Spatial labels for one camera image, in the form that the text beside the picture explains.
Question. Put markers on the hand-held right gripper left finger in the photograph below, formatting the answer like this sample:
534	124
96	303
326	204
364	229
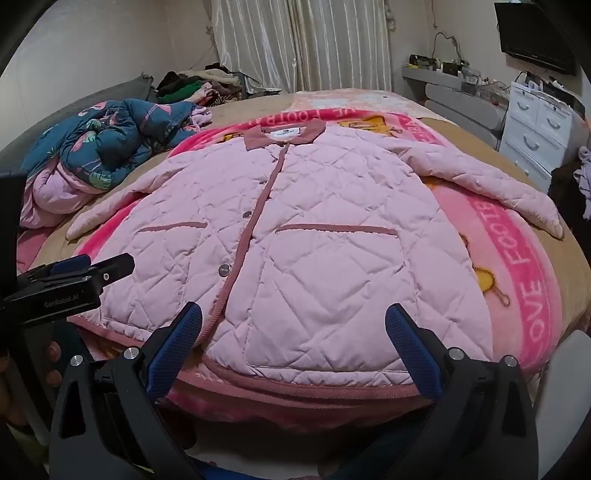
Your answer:
178	341

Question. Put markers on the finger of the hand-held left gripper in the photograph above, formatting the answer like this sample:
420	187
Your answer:
69	265
115	266

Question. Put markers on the pink printed blanket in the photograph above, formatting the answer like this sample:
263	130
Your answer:
521	286

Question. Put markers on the bed with tan sheet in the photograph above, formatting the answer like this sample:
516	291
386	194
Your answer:
240	105

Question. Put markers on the white drawer cabinet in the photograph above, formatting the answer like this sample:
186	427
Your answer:
531	129

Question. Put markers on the yellow and black small box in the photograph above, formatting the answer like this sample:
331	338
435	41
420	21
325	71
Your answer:
421	62

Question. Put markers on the pink quilted jacket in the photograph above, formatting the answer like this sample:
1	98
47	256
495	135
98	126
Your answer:
323	277

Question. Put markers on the black flat television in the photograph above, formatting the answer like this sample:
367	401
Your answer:
535	32

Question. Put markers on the blue floral duvet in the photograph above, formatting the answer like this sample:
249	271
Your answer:
115	138

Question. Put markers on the white pleated curtain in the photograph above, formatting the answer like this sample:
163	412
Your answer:
323	41

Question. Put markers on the grey fabric cushion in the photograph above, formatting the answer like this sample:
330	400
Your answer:
69	106

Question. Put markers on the dark electronic device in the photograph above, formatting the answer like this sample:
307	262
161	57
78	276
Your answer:
451	68

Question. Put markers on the grey curved shelf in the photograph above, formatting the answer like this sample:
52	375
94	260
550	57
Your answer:
420	76

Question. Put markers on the dark clothes heap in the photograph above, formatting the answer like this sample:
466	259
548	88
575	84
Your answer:
565	194

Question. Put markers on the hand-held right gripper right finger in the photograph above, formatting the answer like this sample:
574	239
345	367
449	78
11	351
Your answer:
413	350

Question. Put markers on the pale pink patterned bed cover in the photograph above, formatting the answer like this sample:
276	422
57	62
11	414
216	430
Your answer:
351	99

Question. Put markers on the person's left hand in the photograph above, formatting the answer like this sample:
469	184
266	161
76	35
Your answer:
54	364

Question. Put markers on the pile of mixed clothes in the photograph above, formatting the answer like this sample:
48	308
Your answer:
184	90

